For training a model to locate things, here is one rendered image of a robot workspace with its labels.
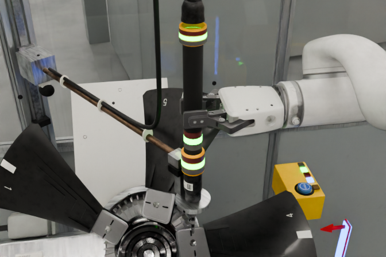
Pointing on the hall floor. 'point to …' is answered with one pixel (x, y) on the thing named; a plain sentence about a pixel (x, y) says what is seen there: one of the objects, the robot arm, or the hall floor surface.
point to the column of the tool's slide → (12, 66)
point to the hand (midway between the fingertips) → (193, 112)
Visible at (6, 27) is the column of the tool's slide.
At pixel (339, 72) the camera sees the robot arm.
